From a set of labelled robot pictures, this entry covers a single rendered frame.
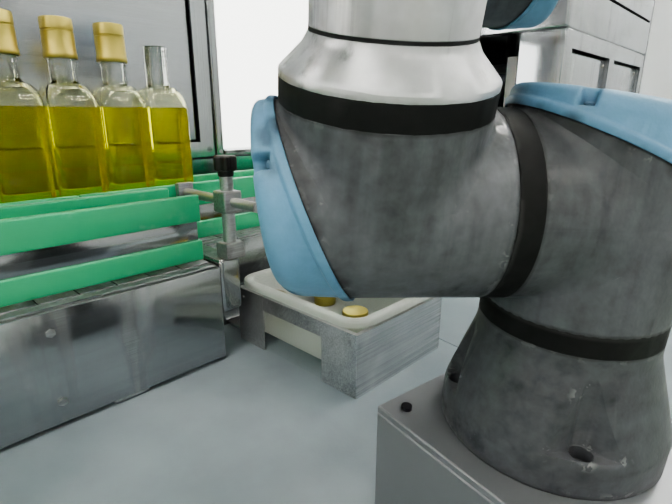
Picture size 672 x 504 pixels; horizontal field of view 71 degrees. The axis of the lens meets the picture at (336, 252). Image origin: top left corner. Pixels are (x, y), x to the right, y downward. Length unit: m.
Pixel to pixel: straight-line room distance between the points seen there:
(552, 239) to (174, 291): 0.42
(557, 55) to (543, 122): 0.96
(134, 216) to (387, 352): 0.32
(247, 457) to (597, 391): 0.31
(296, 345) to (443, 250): 0.38
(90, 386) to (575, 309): 0.46
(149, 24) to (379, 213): 0.68
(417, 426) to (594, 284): 0.16
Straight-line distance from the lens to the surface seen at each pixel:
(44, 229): 0.53
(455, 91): 0.22
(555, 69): 1.24
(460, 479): 0.34
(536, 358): 0.32
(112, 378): 0.58
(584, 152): 0.28
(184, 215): 0.58
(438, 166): 0.23
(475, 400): 0.34
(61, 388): 0.56
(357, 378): 0.54
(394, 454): 0.38
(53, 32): 0.66
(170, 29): 0.88
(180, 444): 0.51
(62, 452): 0.55
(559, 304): 0.30
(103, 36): 0.68
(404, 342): 0.59
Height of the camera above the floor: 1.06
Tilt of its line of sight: 16 degrees down
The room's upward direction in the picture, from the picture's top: straight up
